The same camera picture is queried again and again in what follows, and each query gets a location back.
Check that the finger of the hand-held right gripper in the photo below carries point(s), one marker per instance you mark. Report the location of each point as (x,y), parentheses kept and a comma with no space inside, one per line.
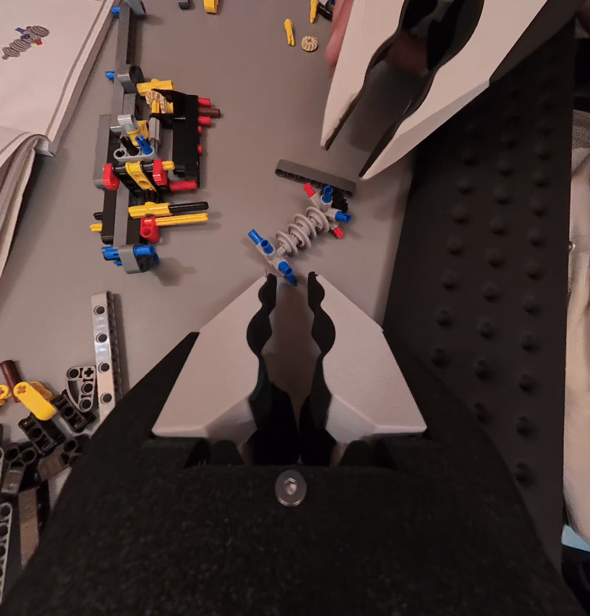
(362,48)
(473,62)

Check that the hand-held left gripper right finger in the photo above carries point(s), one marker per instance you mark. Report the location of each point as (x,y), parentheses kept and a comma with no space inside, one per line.
(372,385)

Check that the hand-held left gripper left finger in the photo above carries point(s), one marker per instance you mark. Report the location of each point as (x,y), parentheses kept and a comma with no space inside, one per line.
(208,385)

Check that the dark grey lego beam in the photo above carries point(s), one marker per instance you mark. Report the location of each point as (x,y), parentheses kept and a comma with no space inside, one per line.
(314,175)

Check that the grey lego shock absorber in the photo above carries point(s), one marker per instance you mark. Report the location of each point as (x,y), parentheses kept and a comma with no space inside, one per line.
(304,226)

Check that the lego instruction booklet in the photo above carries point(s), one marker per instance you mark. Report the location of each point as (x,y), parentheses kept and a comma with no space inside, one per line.
(35,72)

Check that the tan lego gear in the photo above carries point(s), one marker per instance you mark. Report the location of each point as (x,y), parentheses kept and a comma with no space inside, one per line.
(309,43)

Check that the pile of loose lego pieces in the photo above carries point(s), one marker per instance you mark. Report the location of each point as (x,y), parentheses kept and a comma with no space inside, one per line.
(321,9)

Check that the yellow lego axle pin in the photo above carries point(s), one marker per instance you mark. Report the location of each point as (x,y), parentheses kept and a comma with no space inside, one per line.
(289,32)

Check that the light grey lego beam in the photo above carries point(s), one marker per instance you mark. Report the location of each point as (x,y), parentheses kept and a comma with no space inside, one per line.
(102,346)

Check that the small yellow lego connector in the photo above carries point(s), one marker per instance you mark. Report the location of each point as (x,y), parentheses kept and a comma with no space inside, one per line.
(211,5)

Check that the black lego beam pile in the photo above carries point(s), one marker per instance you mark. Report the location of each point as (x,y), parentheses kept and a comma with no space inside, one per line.
(30,447)

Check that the brown lego axle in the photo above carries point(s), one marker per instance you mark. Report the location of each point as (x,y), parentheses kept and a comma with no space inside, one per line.
(9,371)

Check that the lego chassis assembly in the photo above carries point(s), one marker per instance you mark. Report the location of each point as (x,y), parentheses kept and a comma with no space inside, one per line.
(184,144)

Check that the person's right hand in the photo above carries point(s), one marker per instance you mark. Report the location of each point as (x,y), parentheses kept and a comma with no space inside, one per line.
(340,29)

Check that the black dimpled pad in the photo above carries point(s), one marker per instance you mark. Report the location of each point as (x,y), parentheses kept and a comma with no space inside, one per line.
(482,288)

